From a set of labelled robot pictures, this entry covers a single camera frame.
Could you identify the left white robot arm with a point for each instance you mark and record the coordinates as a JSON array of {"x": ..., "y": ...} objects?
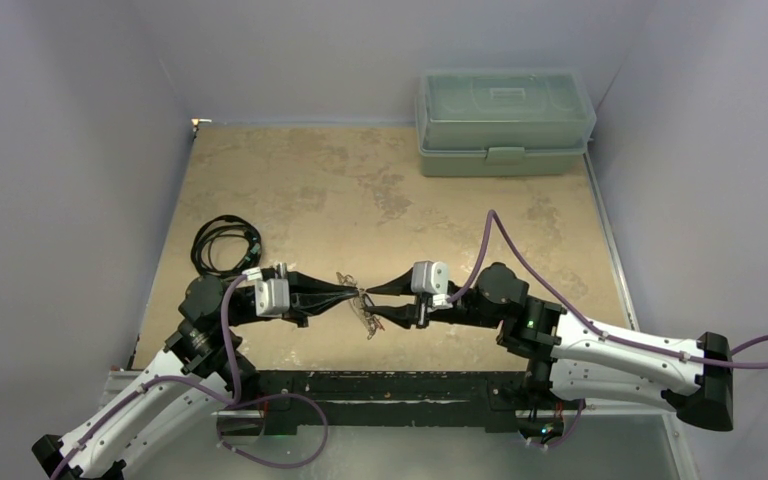
[{"x": 199, "y": 371}]

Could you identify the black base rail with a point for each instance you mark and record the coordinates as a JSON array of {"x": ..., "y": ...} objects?
[{"x": 494, "y": 401}]

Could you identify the silver foot-shaped keyring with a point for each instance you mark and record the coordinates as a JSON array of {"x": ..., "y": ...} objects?
[{"x": 360, "y": 305}]

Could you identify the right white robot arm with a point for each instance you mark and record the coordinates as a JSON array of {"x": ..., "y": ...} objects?
[{"x": 571, "y": 359}]

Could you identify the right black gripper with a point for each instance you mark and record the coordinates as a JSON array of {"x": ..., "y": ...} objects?
[{"x": 412, "y": 299}]

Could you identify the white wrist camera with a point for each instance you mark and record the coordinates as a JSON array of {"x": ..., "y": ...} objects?
[
  {"x": 430, "y": 284},
  {"x": 271, "y": 290}
]

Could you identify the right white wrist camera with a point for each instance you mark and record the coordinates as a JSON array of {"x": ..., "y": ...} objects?
[{"x": 430, "y": 284}]

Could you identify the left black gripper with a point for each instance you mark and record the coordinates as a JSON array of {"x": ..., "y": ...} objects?
[{"x": 309, "y": 295}]

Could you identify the green plastic storage box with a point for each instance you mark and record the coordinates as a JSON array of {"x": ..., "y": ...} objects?
[{"x": 502, "y": 122}]

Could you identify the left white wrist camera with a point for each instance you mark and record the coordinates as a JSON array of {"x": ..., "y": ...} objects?
[{"x": 271, "y": 290}]

